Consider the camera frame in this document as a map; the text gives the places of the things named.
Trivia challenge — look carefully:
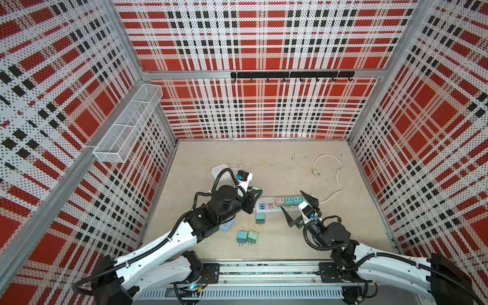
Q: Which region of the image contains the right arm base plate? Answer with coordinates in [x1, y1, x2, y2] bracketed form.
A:
[318, 262, 364, 283]

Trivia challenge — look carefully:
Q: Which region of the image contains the white wire basket shelf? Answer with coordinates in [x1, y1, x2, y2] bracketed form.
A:
[94, 84, 162, 163]

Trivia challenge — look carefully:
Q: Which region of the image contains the white cord of long strip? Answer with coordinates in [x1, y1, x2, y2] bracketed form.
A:
[312, 153, 344, 203]

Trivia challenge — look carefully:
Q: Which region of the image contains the aluminium front rail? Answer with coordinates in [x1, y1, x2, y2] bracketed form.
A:
[114, 258, 426, 285]

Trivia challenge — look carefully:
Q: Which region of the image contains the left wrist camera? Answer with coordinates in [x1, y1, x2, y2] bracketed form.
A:
[236, 170, 253, 193]

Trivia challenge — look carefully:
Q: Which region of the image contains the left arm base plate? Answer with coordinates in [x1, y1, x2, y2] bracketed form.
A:
[196, 263, 221, 285]

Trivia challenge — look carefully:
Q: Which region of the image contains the white square power strip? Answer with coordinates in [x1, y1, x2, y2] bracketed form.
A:
[211, 163, 229, 178]

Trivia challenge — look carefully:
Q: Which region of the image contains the pink plug adapter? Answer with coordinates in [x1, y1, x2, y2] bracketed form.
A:
[274, 197, 285, 207]

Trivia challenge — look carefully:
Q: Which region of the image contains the long white power strip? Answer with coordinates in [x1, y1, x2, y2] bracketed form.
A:
[254, 196, 304, 213]

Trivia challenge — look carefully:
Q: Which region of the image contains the teal plug adapter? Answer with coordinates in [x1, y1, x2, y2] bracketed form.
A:
[293, 196, 303, 205]
[236, 230, 248, 245]
[255, 212, 266, 225]
[285, 197, 294, 206]

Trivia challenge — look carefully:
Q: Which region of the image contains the black hook rail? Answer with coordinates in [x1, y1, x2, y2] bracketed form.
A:
[230, 71, 355, 80]

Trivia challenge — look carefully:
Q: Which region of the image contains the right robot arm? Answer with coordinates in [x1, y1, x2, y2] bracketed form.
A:
[281, 192, 483, 304]

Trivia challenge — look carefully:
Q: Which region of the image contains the teal plug adapter front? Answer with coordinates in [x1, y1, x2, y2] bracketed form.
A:
[285, 197, 294, 206]

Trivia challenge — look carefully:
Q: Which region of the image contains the blue square power strip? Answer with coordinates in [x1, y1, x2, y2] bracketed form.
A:
[219, 217, 235, 232]

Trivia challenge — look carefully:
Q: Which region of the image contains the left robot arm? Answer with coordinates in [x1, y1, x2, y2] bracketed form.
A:
[71, 168, 263, 304]

